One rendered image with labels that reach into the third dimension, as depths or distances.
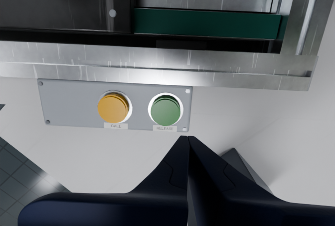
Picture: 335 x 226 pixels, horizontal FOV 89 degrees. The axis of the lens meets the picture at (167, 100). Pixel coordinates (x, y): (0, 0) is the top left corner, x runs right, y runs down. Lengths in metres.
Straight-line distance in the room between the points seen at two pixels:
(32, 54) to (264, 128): 0.41
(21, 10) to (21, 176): 1.86
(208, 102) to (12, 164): 1.87
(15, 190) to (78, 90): 1.98
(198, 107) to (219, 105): 0.04
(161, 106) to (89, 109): 0.10
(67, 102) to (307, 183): 0.52
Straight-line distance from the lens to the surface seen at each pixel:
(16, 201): 2.30
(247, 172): 0.35
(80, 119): 0.27
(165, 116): 0.22
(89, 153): 0.43
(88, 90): 0.25
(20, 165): 1.99
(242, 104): 0.36
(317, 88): 0.43
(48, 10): 0.25
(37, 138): 0.47
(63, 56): 0.26
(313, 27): 0.27
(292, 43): 0.26
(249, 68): 0.25
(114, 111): 0.23
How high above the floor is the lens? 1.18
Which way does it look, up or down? 72 degrees down
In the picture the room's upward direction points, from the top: 175 degrees counter-clockwise
